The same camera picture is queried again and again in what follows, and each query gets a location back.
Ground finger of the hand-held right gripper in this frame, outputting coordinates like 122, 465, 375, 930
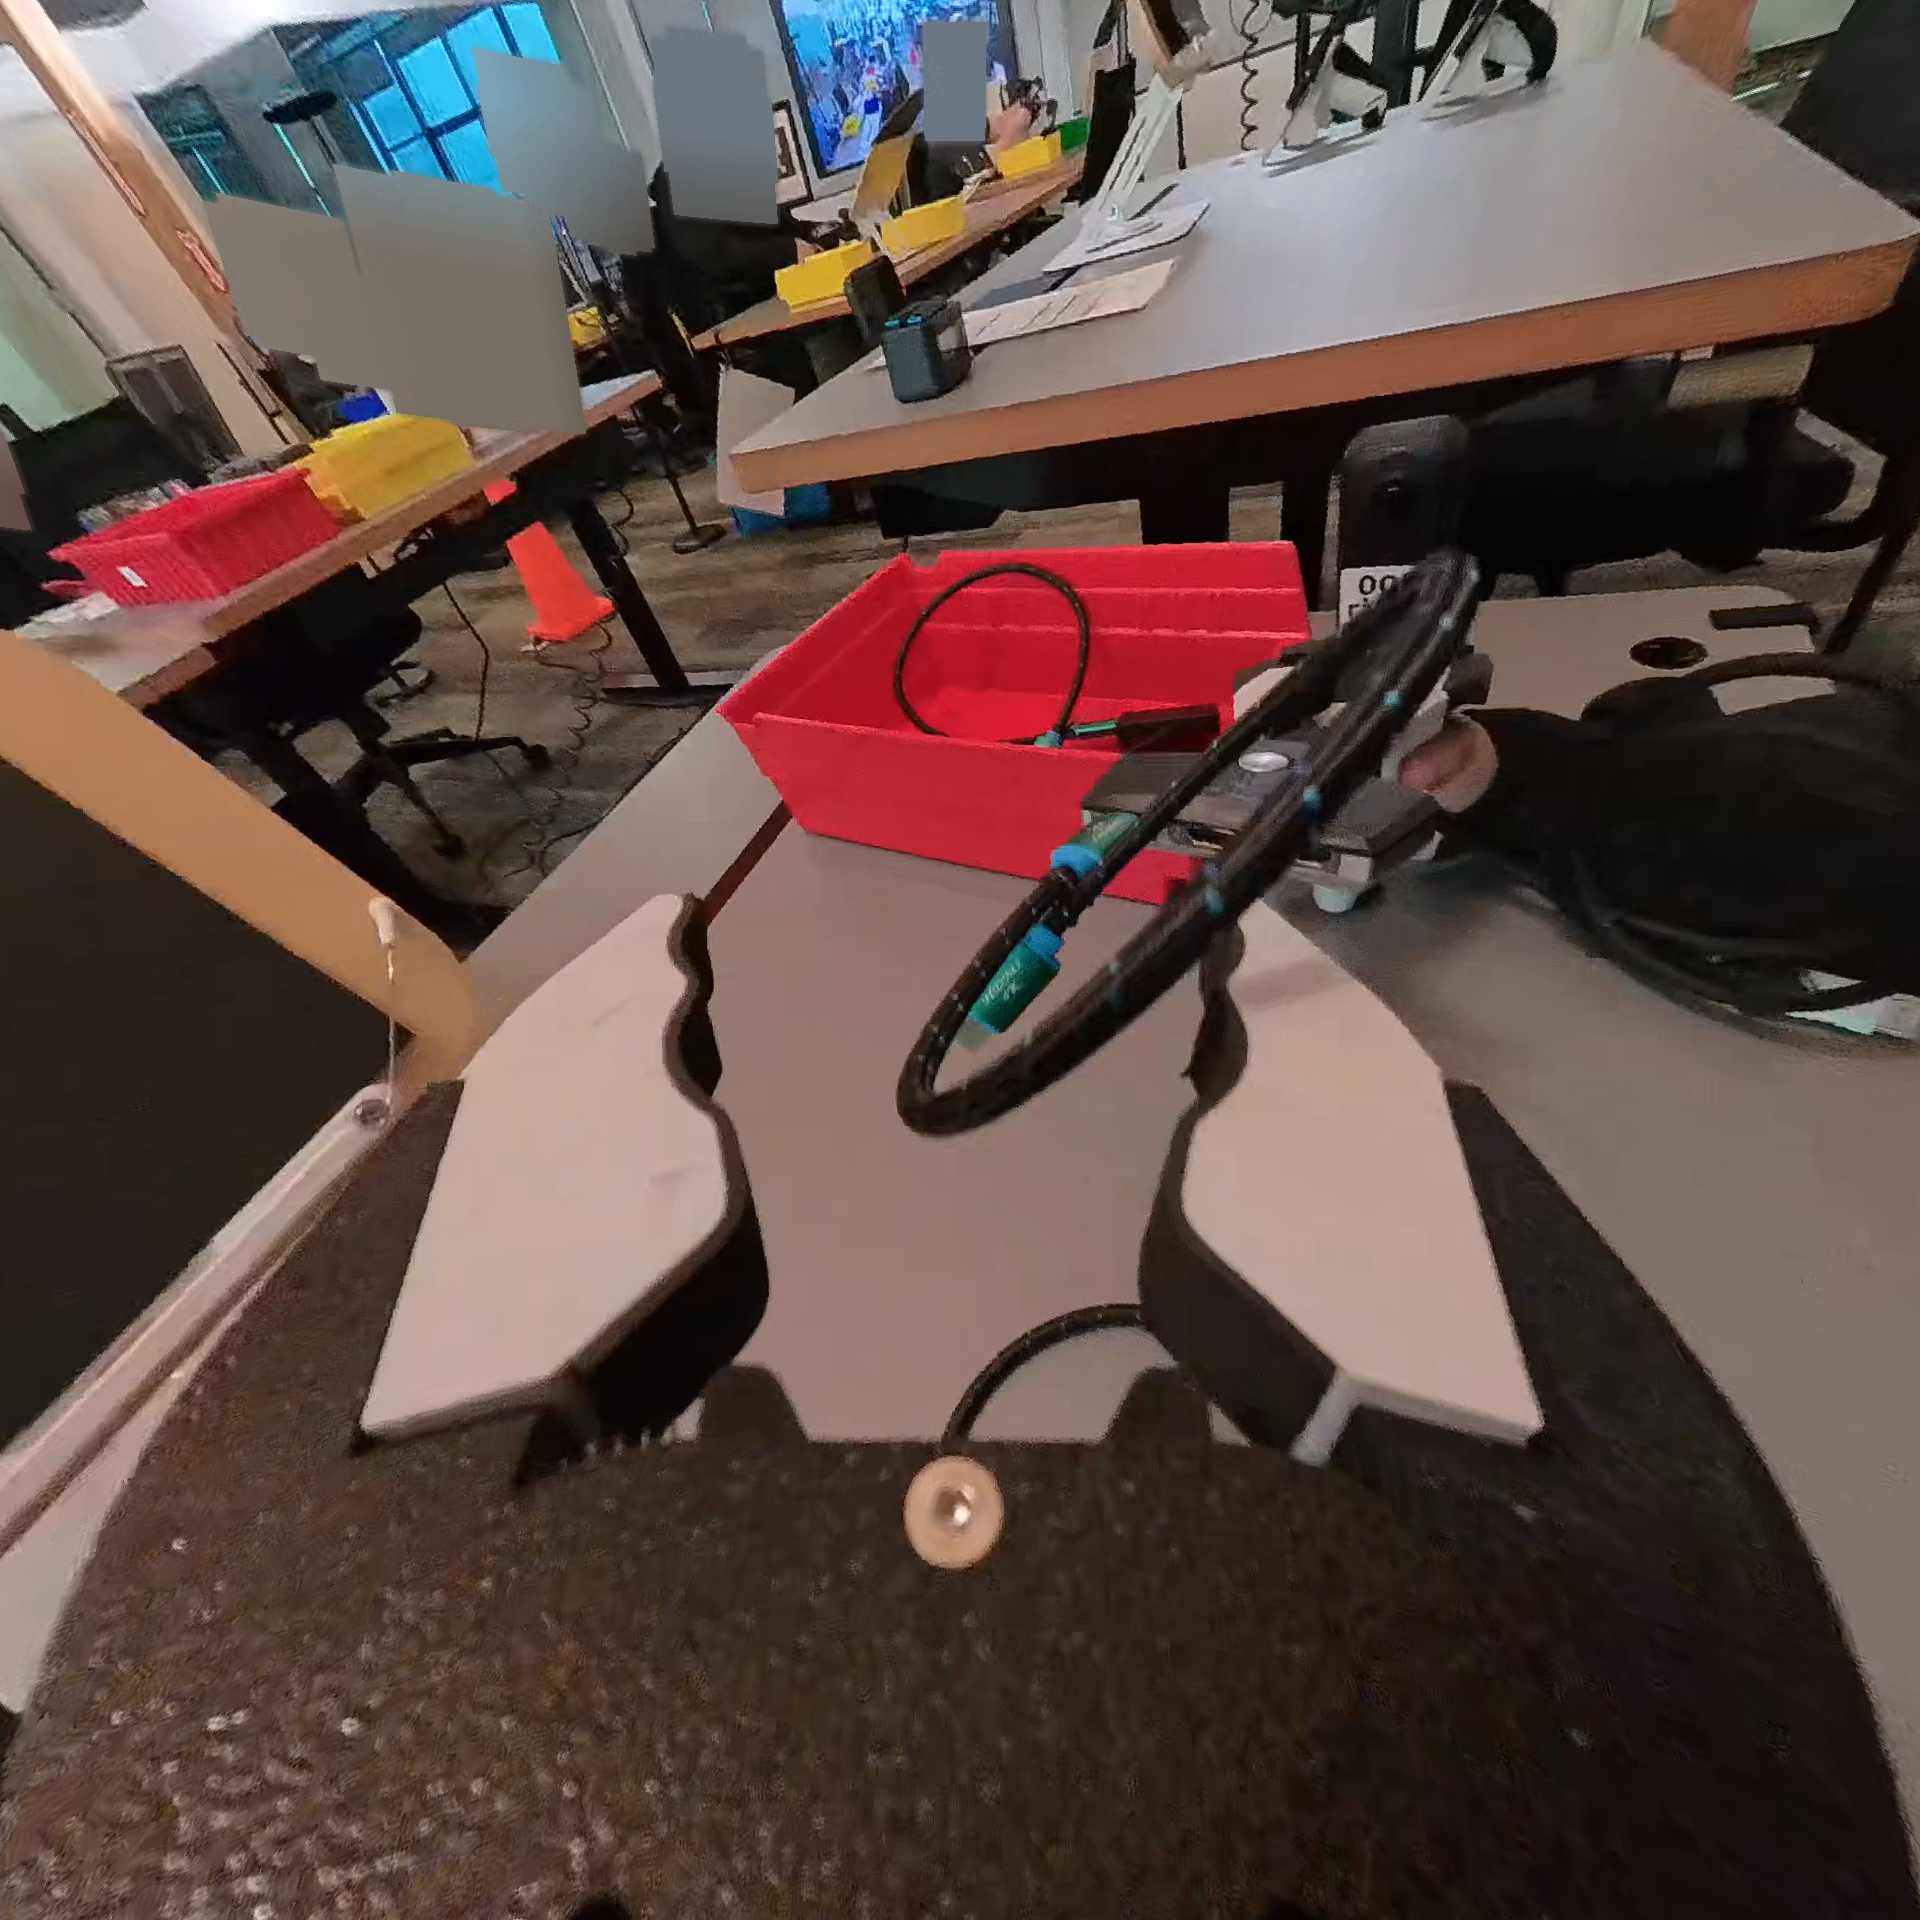
1184, 780, 1449, 916
1230, 645, 1494, 753

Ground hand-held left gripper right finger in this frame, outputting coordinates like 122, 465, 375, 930
1135, 900, 1546, 1470

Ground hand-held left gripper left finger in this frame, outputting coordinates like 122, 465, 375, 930
357, 891, 774, 1487

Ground black hub device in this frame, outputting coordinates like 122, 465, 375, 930
1079, 731, 1360, 869

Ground black braided cable green plugs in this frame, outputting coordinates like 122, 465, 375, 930
896, 547, 1489, 1137

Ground red plastic bin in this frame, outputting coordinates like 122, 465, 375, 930
718, 539, 1317, 910

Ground person's right forearm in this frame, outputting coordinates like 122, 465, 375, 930
1627, 717, 1920, 970

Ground grey desk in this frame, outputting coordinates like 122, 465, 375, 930
457, 586, 1920, 1893

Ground person's right hand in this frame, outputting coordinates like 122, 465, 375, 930
1399, 705, 1671, 905

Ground grey table with wood edge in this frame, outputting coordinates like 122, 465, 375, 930
727, 37, 1920, 602

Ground black office chair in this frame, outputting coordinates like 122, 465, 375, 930
1480, 353, 1920, 649
194, 596, 551, 867

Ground white paper sheet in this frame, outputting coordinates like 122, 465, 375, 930
1040, 199, 1210, 276
959, 258, 1182, 353

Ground white laptop stand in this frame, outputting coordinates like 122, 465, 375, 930
1071, 42, 1205, 252

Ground black board with wooden rim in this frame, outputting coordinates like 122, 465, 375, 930
0, 630, 483, 1450

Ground small dark box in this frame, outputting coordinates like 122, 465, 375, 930
880, 298, 971, 405

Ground long wooden table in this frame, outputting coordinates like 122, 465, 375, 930
689, 147, 1089, 357

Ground orange traffic cone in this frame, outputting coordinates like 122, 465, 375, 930
483, 479, 616, 645

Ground red mesh basket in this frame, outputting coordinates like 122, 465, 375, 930
167, 469, 345, 586
47, 522, 230, 611

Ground large yellow plastic bin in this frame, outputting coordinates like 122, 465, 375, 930
297, 414, 470, 522

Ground window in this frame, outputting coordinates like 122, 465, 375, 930
134, 0, 566, 205

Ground thin black cable with adapter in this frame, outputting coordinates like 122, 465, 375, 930
896, 565, 1221, 754

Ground black cable bundle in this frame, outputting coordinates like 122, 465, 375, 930
1559, 652, 1920, 1039

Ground wall screen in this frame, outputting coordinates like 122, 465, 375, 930
769, 0, 1024, 177

